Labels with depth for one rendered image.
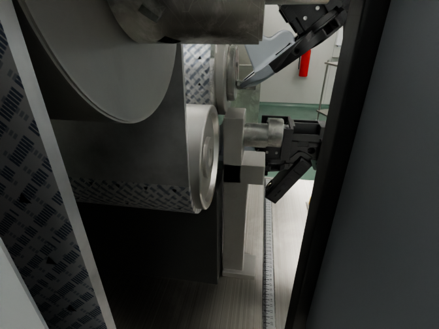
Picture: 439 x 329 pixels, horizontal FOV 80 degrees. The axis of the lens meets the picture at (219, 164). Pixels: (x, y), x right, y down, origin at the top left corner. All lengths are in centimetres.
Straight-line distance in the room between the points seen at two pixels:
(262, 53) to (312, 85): 469
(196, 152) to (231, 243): 26
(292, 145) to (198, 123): 25
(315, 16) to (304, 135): 18
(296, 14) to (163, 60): 23
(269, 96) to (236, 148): 467
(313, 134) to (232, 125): 17
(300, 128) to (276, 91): 453
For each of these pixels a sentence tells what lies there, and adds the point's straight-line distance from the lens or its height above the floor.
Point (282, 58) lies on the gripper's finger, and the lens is 36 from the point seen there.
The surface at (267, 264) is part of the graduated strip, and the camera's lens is 55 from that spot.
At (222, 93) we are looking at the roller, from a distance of 34.
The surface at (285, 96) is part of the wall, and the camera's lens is 504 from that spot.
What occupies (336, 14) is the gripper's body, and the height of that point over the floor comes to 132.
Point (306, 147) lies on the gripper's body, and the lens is 48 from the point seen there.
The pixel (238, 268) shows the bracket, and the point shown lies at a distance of 52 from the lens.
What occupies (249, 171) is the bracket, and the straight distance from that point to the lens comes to 37.
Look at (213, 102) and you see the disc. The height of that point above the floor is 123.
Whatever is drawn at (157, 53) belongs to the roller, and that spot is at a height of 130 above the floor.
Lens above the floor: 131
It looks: 28 degrees down
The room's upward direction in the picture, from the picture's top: straight up
